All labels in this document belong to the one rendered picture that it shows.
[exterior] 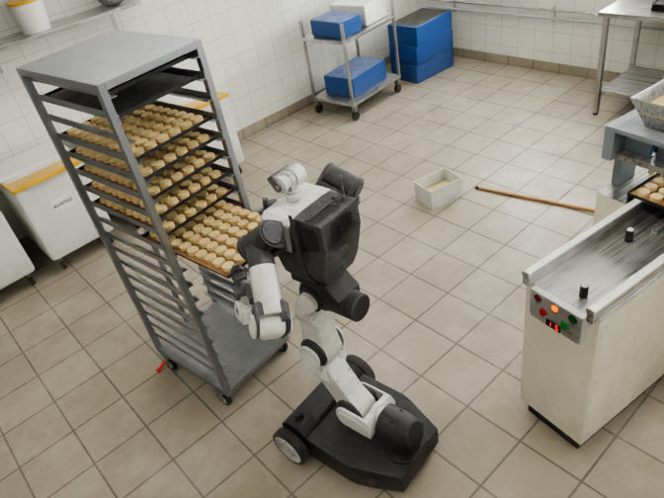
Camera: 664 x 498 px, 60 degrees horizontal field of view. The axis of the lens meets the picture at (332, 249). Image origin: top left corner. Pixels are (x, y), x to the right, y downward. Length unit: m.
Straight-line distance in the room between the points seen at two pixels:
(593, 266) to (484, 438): 0.97
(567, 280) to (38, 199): 3.55
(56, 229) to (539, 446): 3.55
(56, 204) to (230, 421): 2.24
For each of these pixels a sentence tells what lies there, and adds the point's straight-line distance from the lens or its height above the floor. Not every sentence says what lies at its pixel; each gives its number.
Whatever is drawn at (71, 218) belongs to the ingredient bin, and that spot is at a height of 0.38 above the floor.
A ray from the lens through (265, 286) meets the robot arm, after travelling 1.85.
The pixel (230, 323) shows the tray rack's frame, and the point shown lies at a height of 0.15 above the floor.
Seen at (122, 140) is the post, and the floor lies 1.60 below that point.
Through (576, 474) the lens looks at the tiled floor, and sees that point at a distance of 2.87.
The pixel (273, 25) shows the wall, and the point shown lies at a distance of 6.04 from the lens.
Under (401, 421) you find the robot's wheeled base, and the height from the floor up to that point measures 0.36.
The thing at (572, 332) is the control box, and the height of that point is 0.75.
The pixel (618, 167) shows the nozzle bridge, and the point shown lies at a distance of 2.98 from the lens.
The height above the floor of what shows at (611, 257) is 0.84.
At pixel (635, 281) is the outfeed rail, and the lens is 2.38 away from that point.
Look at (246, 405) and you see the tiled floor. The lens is 3.23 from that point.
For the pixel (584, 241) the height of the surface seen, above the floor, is 0.88.
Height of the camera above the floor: 2.41
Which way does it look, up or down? 36 degrees down
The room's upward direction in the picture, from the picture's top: 12 degrees counter-clockwise
